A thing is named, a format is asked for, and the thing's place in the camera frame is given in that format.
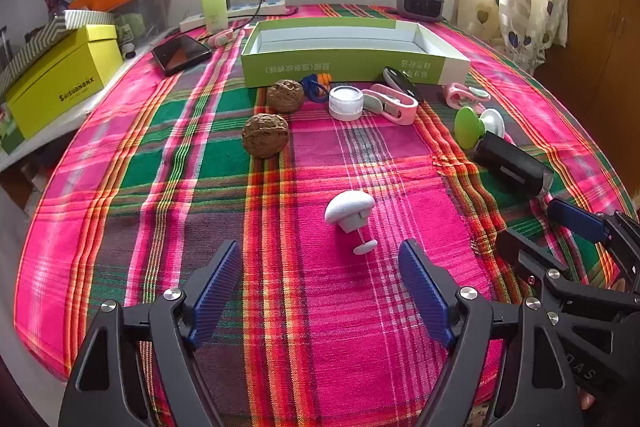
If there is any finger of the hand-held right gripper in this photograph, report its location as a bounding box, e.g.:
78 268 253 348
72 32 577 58
547 198 640 293
495 229 640 323

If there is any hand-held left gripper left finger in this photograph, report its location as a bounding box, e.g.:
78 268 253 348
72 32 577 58
60 239 244 427

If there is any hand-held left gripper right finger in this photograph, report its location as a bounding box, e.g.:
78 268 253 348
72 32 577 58
398 238 586 427

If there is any black bike light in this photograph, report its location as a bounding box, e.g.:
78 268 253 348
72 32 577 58
472 132 556 199

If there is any white mushroom-shaped knob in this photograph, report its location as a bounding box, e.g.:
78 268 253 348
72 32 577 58
324 191 377 255

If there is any green white spool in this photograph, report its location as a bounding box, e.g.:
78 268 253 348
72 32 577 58
454 106 506 150

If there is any brown walnut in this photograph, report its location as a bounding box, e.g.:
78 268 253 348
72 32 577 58
242 113 291 156
266 80 304 112

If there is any pink clip with white wheel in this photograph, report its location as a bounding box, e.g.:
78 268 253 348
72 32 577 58
443 83 492 112

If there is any pink clip with green pad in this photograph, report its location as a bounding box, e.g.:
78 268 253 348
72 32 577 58
362 88 419 126

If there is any small clear white jar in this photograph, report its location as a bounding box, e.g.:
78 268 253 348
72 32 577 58
328 85 364 122

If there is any black oval key fob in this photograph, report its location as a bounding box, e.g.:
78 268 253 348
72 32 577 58
382 66 425 104

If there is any blue orange keychain toy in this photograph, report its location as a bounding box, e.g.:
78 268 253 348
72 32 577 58
301 73 333 104

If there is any green white cardboard box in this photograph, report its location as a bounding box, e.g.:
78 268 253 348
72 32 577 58
241 19 472 88

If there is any pink green plaid tablecloth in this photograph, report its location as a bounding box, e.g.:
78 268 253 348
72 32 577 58
14 3 640 408

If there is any brown wooden cabinet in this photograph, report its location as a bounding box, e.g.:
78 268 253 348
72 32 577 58
542 0 640 168

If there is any white side shelf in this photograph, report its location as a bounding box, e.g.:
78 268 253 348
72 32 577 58
0 32 166 172

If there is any black smartphone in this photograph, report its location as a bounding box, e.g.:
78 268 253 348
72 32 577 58
151 34 213 76

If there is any yellow-green shoe box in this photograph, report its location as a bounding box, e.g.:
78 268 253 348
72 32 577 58
4 24 124 140

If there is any white power strip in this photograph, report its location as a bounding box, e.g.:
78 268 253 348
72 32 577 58
180 0 288 32

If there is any green white striped box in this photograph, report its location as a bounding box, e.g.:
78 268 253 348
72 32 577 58
0 9 116 92

